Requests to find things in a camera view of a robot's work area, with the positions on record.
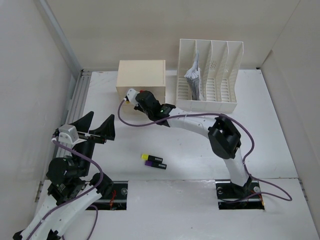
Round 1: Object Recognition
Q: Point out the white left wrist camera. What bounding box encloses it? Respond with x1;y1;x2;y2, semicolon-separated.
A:
51;124;86;146

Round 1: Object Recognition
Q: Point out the grey setup guide booklet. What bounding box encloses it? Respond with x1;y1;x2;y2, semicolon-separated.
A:
184;50;204;101

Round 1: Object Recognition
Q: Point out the white plastic file organizer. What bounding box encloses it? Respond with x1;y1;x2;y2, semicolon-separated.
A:
175;39;244;114

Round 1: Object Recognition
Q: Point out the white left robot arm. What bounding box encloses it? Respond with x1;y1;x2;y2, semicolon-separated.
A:
12;111;116;240

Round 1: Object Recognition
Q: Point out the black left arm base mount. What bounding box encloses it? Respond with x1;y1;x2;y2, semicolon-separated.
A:
92;181;128;211

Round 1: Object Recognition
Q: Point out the yellow capped black highlighter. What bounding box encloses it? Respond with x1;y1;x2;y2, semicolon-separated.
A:
141;153;163;163

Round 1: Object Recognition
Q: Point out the purple capped black highlighter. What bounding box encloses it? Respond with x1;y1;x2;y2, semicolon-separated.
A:
144;160;167;170

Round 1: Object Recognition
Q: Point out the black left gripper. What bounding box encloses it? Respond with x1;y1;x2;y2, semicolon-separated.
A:
69;110;115;176

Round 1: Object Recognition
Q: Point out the aluminium frame rail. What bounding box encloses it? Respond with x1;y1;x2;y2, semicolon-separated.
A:
34;0;91;181

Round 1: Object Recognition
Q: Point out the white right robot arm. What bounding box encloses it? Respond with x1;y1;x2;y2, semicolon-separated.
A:
126;88;252;197

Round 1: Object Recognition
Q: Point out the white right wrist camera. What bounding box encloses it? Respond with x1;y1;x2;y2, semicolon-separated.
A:
125;88;139;106

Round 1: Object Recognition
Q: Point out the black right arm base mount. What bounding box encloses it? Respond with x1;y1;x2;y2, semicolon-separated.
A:
215;180;265;210

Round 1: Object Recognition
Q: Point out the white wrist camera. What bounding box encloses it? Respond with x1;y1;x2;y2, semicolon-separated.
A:
125;88;139;106
51;124;86;146

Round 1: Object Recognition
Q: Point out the cream wooden drawer cabinet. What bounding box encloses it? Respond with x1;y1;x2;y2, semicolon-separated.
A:
116;60;166;104

